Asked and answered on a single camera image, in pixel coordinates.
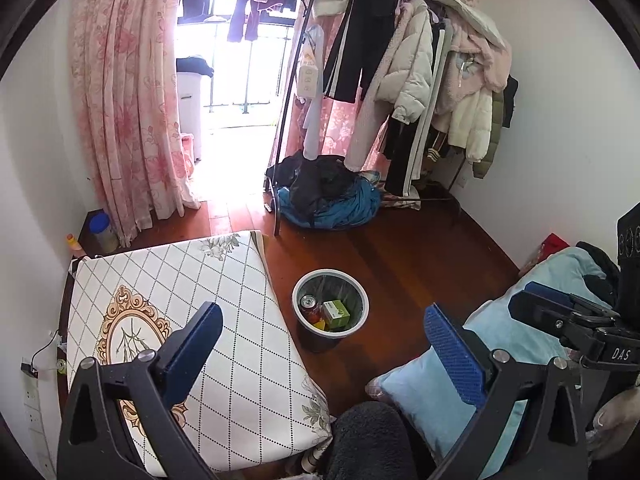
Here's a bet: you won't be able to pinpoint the white trash bin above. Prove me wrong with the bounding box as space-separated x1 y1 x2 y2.
292 269 370 342

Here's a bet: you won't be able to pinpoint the red cola can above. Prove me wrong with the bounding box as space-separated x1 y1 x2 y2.
298 294 322 325

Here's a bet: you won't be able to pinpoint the white wall power strip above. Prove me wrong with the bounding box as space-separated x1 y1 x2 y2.
21 363 56 480

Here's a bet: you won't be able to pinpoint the orange capped small bottle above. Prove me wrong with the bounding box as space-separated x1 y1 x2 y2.
66 234 87 259

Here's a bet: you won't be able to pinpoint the green white carton box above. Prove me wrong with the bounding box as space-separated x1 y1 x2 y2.
321 300 350 330

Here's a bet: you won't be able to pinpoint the dark grey fuzzy cushion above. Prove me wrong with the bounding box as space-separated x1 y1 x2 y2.
322 401 418 480

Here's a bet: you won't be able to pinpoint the blue black clothes pile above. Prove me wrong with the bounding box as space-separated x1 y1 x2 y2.
265 152 382 231

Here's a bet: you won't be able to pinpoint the black hanging trousers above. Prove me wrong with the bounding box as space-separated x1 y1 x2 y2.
323 0 399 103

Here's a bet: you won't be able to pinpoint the white puffer jacket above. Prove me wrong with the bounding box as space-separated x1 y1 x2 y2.
311 0 509 164

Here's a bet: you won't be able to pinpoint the black clothes rack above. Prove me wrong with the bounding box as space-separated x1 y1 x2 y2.
269 0 464 239

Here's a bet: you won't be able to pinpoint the white patterned tablecloth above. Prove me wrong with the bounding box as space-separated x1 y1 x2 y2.
56 231 331 479

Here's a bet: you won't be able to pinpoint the olive green puffer jacket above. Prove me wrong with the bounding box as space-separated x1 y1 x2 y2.
472 90 507 180

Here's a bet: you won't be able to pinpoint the white appliance on balcony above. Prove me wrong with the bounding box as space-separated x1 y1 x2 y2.
176 56 214 162

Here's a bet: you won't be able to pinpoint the blue capped plastic bottle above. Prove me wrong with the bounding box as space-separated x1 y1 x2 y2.
89 210 119 255

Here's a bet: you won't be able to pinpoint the light blue blanket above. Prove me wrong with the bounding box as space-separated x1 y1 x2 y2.
374 246 614 478

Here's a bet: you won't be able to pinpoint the pink floral curtain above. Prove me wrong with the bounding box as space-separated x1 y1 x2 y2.
68 0 200 247

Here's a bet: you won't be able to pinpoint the pink fleece coat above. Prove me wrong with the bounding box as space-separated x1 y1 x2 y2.
432 8 512 136

